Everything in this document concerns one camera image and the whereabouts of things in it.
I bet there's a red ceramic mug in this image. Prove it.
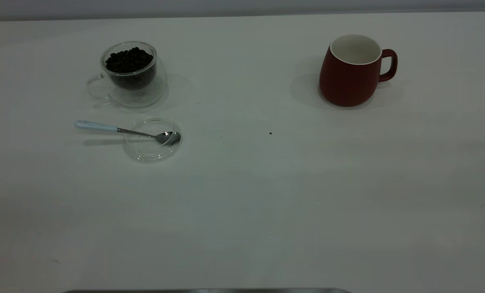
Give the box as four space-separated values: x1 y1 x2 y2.
319 34 398 107

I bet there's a metal spoon pale blue handle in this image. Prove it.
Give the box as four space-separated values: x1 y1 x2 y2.
74 120 182 145

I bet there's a clear glass lid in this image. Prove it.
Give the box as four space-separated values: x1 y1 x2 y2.
123 117 183 163

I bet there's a clear glass cup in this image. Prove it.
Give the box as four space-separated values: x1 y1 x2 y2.
86 41 168 109

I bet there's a dark coffee beans pile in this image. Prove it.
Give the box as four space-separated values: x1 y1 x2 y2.
105 47 155 90

